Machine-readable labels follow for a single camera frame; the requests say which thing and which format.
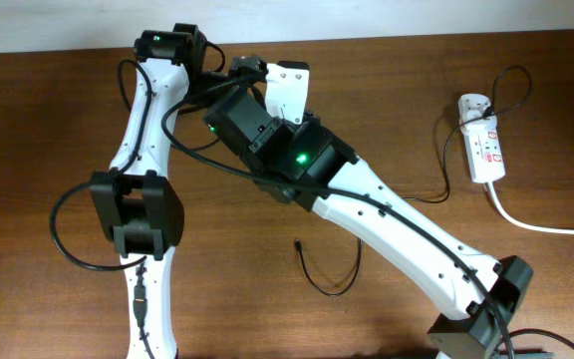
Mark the white charger plug adapter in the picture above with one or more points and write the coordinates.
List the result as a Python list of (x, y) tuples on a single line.
[(472, 107)]

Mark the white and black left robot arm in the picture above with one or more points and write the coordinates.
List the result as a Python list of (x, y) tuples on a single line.
[(139, 211)]

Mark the white power strip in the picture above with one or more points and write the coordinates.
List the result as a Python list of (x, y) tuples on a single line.
[(483, 151)]

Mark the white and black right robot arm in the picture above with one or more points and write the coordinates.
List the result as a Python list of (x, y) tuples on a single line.
[(476, 294)]

